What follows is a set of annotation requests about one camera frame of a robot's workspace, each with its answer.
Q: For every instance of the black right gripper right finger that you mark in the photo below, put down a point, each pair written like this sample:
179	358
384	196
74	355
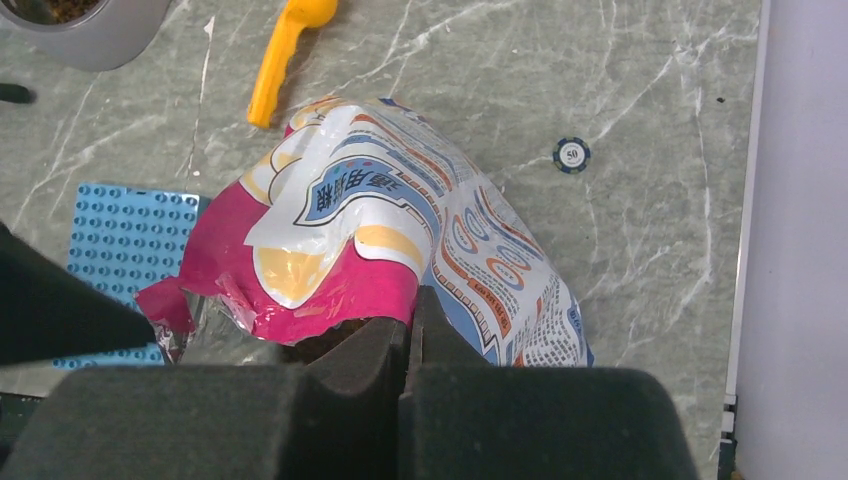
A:
461	417

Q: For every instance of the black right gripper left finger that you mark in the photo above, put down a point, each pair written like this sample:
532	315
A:
333	419

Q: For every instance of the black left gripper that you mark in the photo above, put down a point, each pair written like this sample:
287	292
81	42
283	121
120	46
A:
48	313

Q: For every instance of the pink pet food bag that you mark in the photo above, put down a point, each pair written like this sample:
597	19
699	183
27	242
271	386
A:
360	205

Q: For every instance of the yellow plastic scoop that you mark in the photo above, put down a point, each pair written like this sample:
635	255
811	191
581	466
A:
296	16

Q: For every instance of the blue studded building baseplate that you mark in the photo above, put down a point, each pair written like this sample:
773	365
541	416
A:
125	239

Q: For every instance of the pink stand legs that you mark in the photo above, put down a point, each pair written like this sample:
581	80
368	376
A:
16	94

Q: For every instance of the dark poker chip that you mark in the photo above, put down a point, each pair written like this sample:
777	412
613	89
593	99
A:
571	155

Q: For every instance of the near steel bowl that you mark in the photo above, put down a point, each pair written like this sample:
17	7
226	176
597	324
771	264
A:
49	12

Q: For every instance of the aluminium frame rail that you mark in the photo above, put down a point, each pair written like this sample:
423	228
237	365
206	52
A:
727	446

